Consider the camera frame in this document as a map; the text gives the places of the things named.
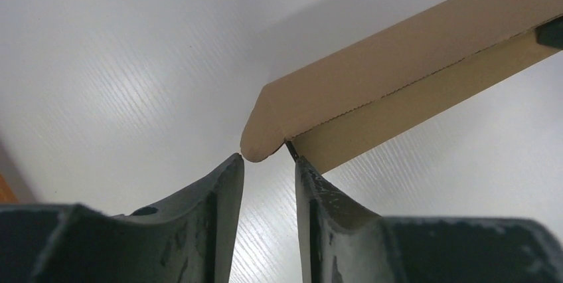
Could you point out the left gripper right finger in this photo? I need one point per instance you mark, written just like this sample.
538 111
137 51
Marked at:
342 241

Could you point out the orange wooden rack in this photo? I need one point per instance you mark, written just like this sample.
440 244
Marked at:
6 193

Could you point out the brown cardboard box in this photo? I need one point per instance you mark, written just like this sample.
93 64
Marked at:
349 75

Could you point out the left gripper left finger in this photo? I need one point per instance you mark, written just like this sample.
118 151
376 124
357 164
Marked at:
188 236

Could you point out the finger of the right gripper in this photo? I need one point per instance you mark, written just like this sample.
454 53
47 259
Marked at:
550 34

